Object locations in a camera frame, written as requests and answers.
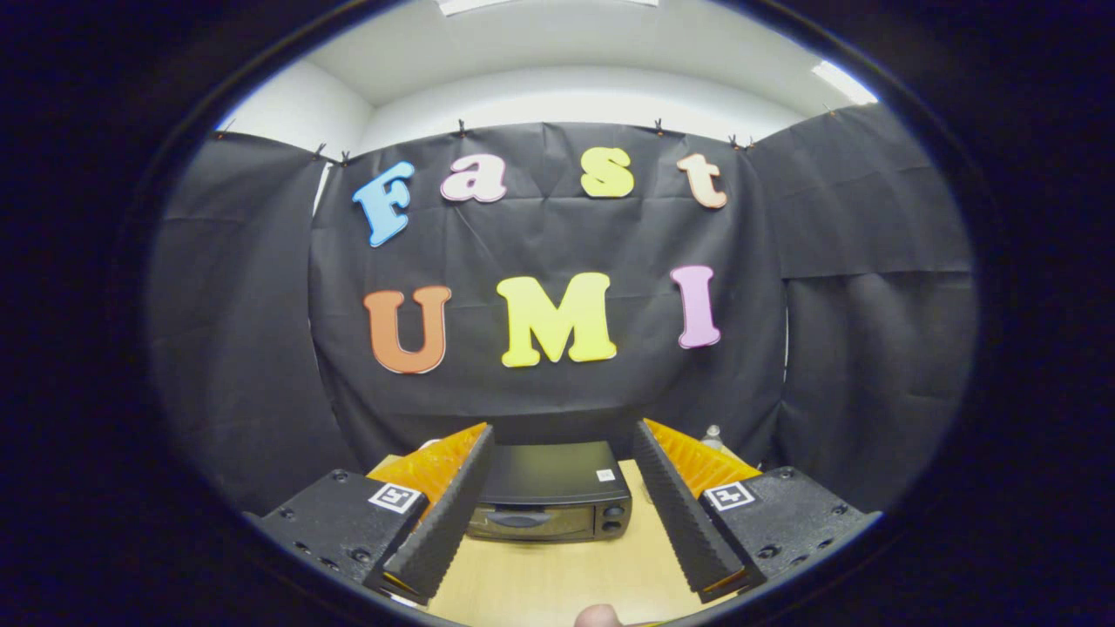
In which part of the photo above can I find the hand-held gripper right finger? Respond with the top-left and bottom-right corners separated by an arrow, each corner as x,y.
632,419 -> 882,604

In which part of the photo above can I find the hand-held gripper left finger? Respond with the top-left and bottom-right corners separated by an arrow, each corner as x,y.
247,423 -> 496,606

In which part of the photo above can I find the black toaster oven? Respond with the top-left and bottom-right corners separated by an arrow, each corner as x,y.
466,441 -> 633,543

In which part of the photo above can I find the small ceiling light panel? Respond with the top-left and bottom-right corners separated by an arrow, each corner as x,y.
811,59 -> 880,106

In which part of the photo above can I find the long ceiling light panel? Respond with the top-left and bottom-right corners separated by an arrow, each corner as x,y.
436,0 -> 660,17

